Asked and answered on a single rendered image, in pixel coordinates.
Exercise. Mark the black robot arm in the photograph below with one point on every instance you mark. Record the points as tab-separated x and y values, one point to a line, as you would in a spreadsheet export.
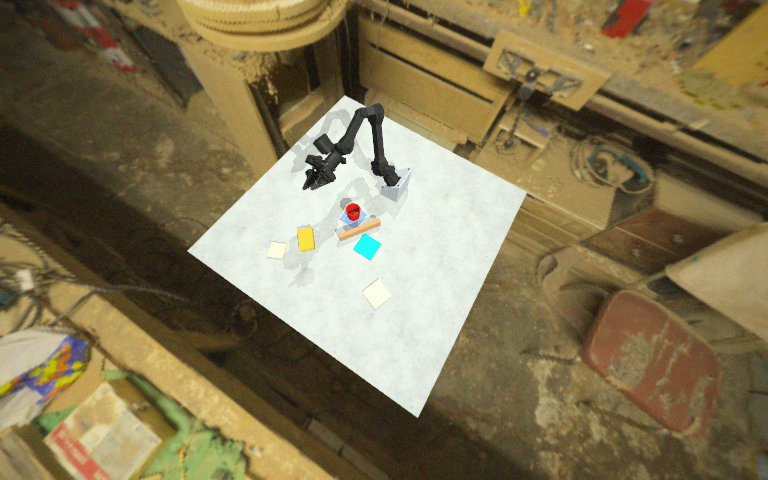
345	145

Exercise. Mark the yellow rectangular block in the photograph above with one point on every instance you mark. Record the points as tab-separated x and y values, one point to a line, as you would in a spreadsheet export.
306	239

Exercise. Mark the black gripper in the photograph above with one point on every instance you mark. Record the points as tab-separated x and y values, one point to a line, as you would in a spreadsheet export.
319	178

